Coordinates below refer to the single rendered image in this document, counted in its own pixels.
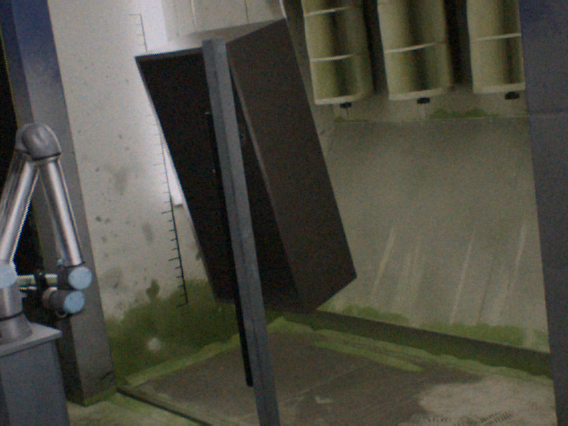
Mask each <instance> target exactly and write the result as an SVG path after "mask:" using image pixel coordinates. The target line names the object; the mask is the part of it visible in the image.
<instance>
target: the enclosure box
mask: <svg viewBox="0 0 568 426"><path fill-rule="evenodd" d="M217 37H225V42H226V50H227V57H228V65H229V72H230V79H231V86H232V94H233V101H234V108H235V116H236V123H237V124H238V123H243V124H244V126H245V133H246V140H247V147H244V148H241V152H242V160H243V167H244V175H245V182H246V188H247V196H248V203H249V211H250V218H251V226H252V233H253V240H254V247H256V254H257V262H258V269H259V277H260V284H261V292H262V298H263V306H264V309H268V310H276V311H283V312H291V313H298V314H306V315H309V314H310V313H312V312H313V311H314V310H316V309H317V308H318V307H321V306H322V305H323V303H324V302H326V301H327V300H328V299H330V298H331V297H332V296H334V295H336V294H337V293H339V292H340V291H341V290H342V289H344V287H345V286H346V285H348V284H349V283H350V282H353V281H354V280H355V279H357V274H356V269H355V266H354V262H353V259H352V254H350V250H349V247H348V243H347V240H346V235H345V231H344V228H343V224H342V219H341V216H340V212H339V209H338V204H337V200H336V197H334V193H333V189H332V185H331V181H330V178H329V174H328V170H327V166H326V162H325V159H324V154H323V151H322V147H321V143H320V139H318V135H317V131H316V128H315V123H314V120H313V116H312V112H311V108H310V104H309V101H308V97H307V92H306V89H305V85H304V82H302V78H301V73H300V70H299V66H298V63H297V58H296V54H295V51H294V46H293V42H292V39H291V35H290V32H289V27H288V23H286V20H285V18H282V19H280V20H279V19H276V20H269V21H263V22H257V23H250V24H244V25H237V26H231V27H223V28H217V29H211V30H204V31H198V33H191V34H188V35H186V36H184V37H181V38H179V39H175V40H173V41H170V42H168V43H165V44H163V45H160V46H157V47H155V49H152V50H150V51H147V52H144V53H141V54H139V55H137V56H134V58H135V61H136V65H137V68H138V71H139V74H140V77H141V81H142V84H143V87H144V90H146V93H147V97H148V100H149V103H150V106H151V109H152V113H153V116H154V119H155V122H156V125H157V129H158V132H159V135H161V138H162V141H163V145H164V148H165V151H166V154H167V157H168V161H169V164H170V167H171V170H172V173H173V177H174V180H176V183H177V187H178V191H179V194H180V197H181V200H182V203H183V207H184V210H185V213H186V216H187V219H188V222H189V226H190V229H192V232H193V235H194V238H195V242H196V245H197V248H198V251H199V254H200V258H201V261H202V264H203V267H204V270H205V274H206V277H208V280H209V283H210V286H211V290H212V293H213V296H214V299H215V301H216V302H224V303H231V305H234V298H233V291H232V284H231V277H230V270H229V263H228V256H227V249H226V242H225V235H224V228H222V220H221V214H220V207H219V199H218V193H217V185H216V179H215V171H214V164H213V158H212V151H211V148H210V140H209V133H208V122H206V115H205V113H210V112H212V105H211V99H210V91H209V84H207V77H206V70H205V63H204V56H203V49H202V40H203V39H210V38H217Z"/></svg>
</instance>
